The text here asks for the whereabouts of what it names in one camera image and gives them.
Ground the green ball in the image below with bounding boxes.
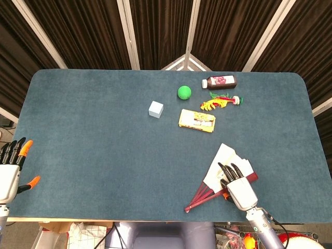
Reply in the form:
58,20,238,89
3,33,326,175
177,85,192,101

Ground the colourful feather shuttlecock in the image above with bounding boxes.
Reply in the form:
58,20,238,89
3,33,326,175
200,92,244,112

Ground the red and white ball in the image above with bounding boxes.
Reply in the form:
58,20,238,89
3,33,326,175
279,232,325,249

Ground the white triangular screen foot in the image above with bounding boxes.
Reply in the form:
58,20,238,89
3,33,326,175
160,54,212,71

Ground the floral plastic bag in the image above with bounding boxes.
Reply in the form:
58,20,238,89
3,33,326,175
216,227,245,249

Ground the white screen frame post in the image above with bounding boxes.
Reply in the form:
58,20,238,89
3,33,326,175
11,0,68,70
312,97,332,117
242,0,290,72
185,0,202,60
116,0,141,70
0,106,19,124

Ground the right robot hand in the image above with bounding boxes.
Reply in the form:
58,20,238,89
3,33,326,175
217,162,259,211

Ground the metal wire basket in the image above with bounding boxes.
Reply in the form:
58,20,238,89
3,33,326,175
214,223,320,249

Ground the grey purple robot torso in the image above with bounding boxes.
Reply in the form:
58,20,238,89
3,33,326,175
106,221,216,249

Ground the white checkered cloth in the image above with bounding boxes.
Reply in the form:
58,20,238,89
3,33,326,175
67,222,107,249

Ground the yellow snack package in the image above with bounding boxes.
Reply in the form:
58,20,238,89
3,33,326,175
178,108,216,134

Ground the brown bottle with white cap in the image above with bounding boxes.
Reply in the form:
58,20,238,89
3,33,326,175
201,75,238,91

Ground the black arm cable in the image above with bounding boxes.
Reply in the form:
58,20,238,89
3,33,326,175
260,207,290,241

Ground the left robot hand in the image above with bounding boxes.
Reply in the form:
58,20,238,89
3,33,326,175
0,137,42,204

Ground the dark brown curtain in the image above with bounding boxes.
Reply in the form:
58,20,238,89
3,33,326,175
0,0,332,146

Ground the teal felt table cover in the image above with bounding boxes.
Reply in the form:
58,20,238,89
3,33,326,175
6,68,325,224

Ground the orange toy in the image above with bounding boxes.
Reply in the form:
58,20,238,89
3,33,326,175
243,233,257,249

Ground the light blue cube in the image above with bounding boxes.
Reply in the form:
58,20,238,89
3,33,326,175
148,101,164,119

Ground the red ribbed paper folding fan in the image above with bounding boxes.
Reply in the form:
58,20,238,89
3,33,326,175
184,143,259,214

